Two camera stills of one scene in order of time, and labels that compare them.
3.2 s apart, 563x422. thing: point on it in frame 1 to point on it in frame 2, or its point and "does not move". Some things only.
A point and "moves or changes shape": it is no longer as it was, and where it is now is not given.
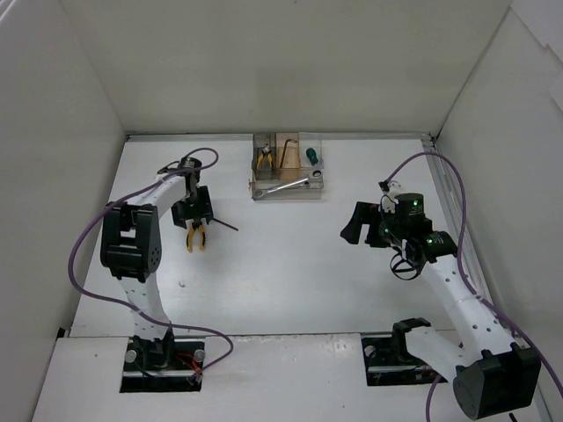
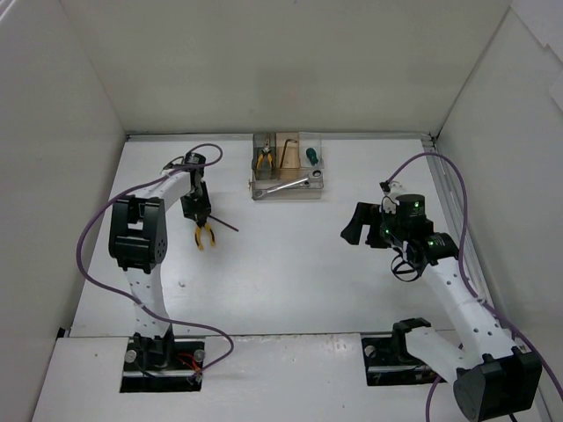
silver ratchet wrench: x=315 y=174 does not move
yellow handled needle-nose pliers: x=190 y=237 moves or changes shape
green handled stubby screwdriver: x=311 y=156 does not move
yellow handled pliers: x=266 y=150 does not move
